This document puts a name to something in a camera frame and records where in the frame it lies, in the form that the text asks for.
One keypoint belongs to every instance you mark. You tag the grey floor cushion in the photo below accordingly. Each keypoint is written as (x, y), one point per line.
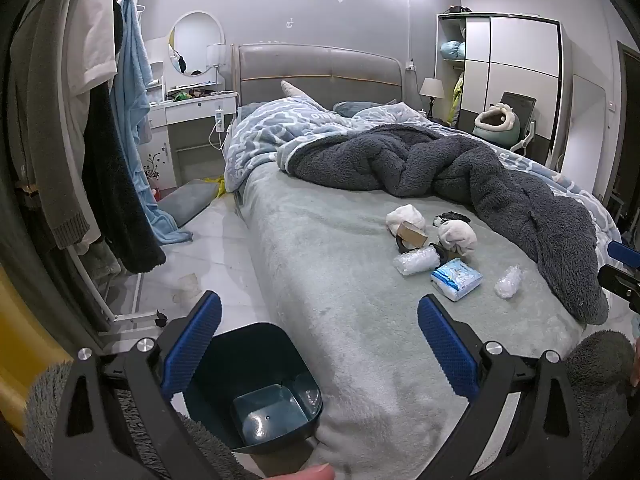
(187, 202)

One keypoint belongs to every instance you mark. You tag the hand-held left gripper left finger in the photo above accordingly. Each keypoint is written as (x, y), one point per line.
(192, 345)

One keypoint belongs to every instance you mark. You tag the grey padded headboard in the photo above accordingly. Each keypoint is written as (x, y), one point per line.
(320, 75)

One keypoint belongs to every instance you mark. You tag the white wardrobe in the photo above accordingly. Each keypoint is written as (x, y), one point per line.
(510, 60)

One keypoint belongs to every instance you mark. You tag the white power strip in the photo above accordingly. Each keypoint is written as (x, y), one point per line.
(218, 117)

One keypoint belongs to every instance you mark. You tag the person's grey fuzzy robe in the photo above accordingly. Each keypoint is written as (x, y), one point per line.
(600, 370)

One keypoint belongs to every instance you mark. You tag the white shirt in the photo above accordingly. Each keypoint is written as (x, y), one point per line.
(92, 50)

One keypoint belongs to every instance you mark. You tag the black curved plastic piece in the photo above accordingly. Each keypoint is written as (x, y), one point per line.
(440, 252)

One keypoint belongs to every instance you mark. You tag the olive grey knit sweater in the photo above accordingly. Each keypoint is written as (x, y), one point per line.
(45, 135)

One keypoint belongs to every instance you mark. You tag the white vanity desk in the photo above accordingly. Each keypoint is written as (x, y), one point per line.
(185, 115)

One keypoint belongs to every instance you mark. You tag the oval vanity mirror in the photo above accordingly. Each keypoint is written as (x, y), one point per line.
(197, 42)

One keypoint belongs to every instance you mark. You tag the white cylindrical vanity lamp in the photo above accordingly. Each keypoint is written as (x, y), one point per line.
(215, 55)

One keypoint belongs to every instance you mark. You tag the dark teal plastic bin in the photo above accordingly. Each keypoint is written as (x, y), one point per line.
(260, 360)

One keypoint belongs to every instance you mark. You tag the dark office chair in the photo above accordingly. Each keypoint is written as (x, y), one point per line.
(520, 102)

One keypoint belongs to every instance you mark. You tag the dark grey fluffy blanket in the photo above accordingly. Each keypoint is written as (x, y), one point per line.
(400, 160)

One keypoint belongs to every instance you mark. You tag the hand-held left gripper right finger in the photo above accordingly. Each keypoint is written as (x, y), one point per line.
(447, 345)

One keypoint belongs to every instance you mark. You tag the bed with grey-green sheet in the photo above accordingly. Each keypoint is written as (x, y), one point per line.
(325, 285)

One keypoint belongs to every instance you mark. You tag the dark door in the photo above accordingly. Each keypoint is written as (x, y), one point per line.
(627, 125)

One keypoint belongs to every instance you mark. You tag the brown cardboard tape roll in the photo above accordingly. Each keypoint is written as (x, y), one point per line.
(412, 234)

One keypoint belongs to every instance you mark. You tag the yellow cloth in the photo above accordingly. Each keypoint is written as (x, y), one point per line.
(216, 186)

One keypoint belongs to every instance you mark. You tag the light blue bundle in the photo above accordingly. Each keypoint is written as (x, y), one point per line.
(452, 50)

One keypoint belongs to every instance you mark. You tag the black and white packet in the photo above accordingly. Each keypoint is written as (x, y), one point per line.
(450, 218)

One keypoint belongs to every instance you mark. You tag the person's left hand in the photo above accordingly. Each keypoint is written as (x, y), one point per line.
(316, 473)

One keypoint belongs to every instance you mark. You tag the white tissue ball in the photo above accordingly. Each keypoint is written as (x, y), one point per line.
(404, 214)
(457, 237)

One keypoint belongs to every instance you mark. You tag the blue and white tissue packet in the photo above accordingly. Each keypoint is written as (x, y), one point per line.
(456, 280)

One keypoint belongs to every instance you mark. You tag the bedside table lamp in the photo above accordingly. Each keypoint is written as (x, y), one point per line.
(431, 87)

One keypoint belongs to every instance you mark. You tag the clear plastic bag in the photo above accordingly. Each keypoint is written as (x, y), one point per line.
(415, 261)

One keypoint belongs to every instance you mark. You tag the green and cream pet bed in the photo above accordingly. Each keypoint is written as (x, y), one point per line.
(495, 122)

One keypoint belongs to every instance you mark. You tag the small clear plastic wrapper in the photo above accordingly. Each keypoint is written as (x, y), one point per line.
(508, 282)

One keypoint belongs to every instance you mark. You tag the white clothes rack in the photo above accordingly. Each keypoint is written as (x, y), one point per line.
(107, 305)

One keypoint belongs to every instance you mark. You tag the yellow-green garment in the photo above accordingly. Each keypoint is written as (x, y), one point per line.
(456, 100)

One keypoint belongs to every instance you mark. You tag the beige pillow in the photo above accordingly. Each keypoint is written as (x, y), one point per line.
(294, 90)

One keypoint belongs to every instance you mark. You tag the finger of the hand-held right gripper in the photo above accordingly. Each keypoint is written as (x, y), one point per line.
(620, 282)
(625, 251)

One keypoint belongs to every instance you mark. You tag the blue patterned blanket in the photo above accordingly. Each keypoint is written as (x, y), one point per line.
(270, 130)

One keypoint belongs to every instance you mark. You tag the black fuzzy garment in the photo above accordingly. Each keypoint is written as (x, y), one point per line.
(115, 200)

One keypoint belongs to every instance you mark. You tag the grey-blue pillow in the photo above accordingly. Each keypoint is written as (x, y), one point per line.
(360, 107)

